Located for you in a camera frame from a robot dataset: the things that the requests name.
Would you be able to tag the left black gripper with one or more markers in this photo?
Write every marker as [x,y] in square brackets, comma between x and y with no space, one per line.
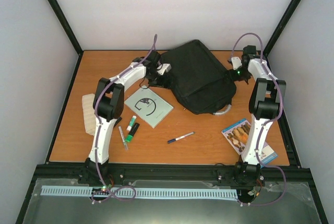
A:
[162,83]

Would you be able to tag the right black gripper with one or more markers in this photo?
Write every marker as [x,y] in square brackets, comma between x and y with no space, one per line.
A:
[235,79]

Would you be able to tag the grey notebook with G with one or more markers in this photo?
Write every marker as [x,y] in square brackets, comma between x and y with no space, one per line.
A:
[149,106]

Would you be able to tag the black student backpack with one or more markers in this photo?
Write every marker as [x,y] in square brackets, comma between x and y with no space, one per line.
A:
[198,80]

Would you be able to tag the dog picture book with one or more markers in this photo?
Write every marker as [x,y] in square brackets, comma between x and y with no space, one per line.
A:
[237,136]

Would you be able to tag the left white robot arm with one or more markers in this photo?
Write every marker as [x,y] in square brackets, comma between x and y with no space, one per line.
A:
[108,106]

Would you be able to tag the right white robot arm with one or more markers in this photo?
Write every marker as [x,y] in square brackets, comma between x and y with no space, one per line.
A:
[265,106]

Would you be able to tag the white green glue stick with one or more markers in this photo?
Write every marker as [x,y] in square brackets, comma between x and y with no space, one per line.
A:
[131,123]

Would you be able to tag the green highlighter marker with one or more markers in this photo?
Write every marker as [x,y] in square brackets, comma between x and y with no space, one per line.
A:
[132,132]

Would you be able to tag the blue white pen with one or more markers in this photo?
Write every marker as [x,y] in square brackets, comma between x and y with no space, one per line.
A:
[180,137]

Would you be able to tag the clear silver pen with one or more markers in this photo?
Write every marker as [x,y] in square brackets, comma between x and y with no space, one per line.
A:
[123,138]

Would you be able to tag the beige knitted pencil case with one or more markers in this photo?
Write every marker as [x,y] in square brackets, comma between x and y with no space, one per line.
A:
[88,113]

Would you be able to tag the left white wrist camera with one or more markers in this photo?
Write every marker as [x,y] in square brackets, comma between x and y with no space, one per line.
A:
[164,68]

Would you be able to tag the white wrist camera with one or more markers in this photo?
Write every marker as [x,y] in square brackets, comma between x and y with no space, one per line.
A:
[236,62]
[164,68]

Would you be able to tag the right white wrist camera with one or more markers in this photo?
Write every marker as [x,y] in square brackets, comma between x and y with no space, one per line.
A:
[236,62]

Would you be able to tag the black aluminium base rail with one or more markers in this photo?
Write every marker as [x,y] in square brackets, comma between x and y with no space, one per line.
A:
[220,175]

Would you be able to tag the light blue cable duct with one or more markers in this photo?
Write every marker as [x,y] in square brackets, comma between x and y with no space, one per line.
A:
[140,193]

